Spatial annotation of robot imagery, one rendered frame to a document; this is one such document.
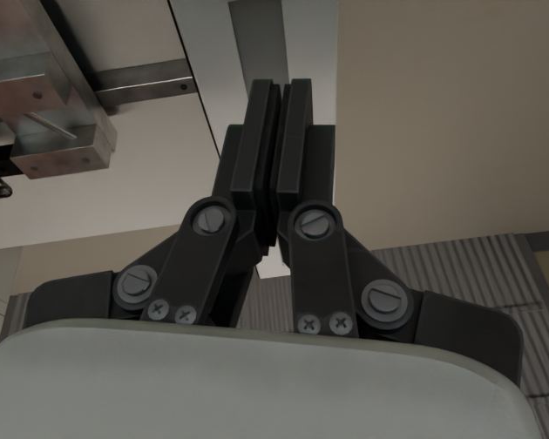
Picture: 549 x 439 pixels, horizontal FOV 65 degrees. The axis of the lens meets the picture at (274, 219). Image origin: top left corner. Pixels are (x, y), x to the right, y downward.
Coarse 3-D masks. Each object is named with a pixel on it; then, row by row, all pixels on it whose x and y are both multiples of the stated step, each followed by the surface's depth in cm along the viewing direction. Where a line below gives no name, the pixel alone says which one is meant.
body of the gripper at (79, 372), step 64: (64, 320) 8; (128, 320) 8; (0, 384) 8; (64, 384) 7; (128, 384) 7; (192, 384) 7; (256, 384) 7; (320, 384) 7; (384, 384) 7; (448, 384) 7; (512, 384) 7
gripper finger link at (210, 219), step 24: (192, 216) 10; (216, 216) 10; (192, 240) 10; (216, 240) 9; (168, 264) 9; (192, 264) 9; (216, 264) 9; (168, 288) 9; (192, 288) 9; (216, 288) 9; (240, 288) 11; (144, 312) 9; (168, 312) 9; (192, 312) 9; (216, 312) 11; (240, 312) 11
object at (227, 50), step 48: (192, 0) 24; (240, 0) 24; (288, 0) 24; (336, 0) 24; (192, 48) 26; (240, 48) 27; (288, 48) 27; (336, 48) 27; (240, 96) 30; (336, 96) 31
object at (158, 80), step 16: (144, 64) 43; (160, 64) 43; (176, 64) 42; (96, 80) 42; (112, 80) 42; (128, 80) 42; (144, 80) 42; (160, 80) 41; (176, 80) 41; (192, 80) 41; (96, 96) 42; (112, 96) 42; (128, 96) 42; (144, 96) 42; (160, 96) 43
